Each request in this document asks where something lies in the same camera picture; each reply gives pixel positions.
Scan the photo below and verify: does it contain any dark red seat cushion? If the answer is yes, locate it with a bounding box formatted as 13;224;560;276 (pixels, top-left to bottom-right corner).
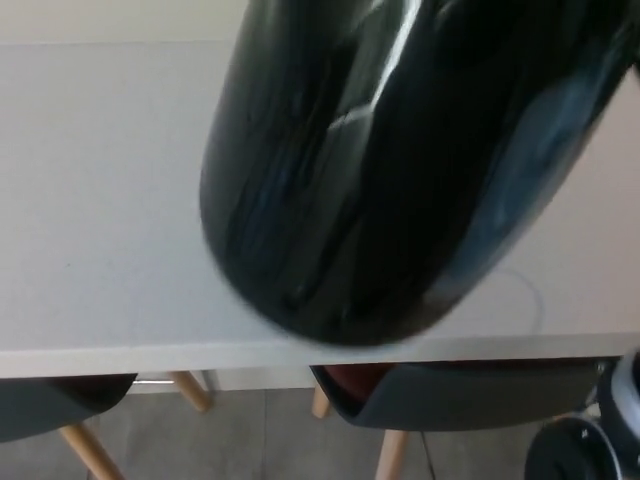
322;363;391;404

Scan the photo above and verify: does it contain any dark grey wooden-legged chair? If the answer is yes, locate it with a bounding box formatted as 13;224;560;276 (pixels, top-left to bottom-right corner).
0;370;214;480
308;357;609;480

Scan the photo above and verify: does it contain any white counter island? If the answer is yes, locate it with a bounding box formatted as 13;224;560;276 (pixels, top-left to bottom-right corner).
0;27;640;381

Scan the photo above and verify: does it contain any black electric kettle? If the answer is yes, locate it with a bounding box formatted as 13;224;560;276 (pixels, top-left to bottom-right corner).
198;0;640;349

